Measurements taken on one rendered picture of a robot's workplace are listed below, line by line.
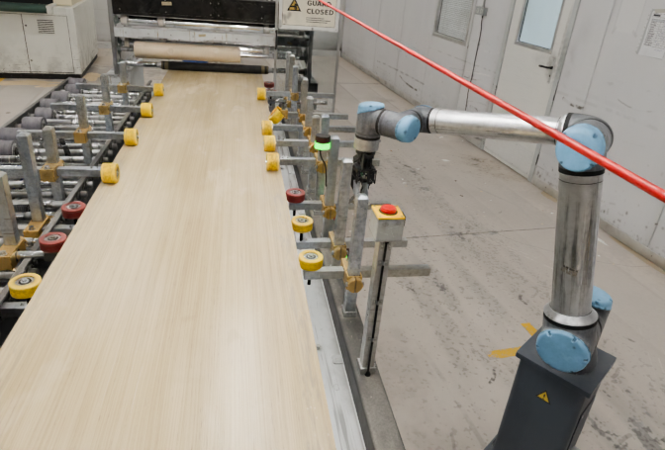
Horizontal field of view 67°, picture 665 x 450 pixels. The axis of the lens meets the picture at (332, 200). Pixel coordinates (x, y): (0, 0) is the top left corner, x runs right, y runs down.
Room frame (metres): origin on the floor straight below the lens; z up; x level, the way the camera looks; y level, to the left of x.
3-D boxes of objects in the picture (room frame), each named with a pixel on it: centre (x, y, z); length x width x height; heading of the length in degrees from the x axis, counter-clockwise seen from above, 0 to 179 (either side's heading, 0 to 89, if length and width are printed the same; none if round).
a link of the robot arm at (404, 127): (1.67, -0.20, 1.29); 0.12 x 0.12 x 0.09; 55
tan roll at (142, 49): (4.08, 1.02, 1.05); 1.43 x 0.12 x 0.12; 102
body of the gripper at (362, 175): (1.72, -0.10, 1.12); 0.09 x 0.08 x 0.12; 12
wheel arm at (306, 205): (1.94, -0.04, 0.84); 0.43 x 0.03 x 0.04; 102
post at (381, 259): (1.14, -0.14, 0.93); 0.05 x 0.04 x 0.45; 12
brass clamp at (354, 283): (1.42, -0.08, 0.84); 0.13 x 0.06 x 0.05; 12
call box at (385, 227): (1.14, -0.14, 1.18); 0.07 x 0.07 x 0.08; 12
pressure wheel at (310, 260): (1.41, 0.05, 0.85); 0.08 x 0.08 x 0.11
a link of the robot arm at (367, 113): (1.72, -0.11, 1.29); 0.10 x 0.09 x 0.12; 55
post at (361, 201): (1.40, -0.09, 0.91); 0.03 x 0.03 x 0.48; 12
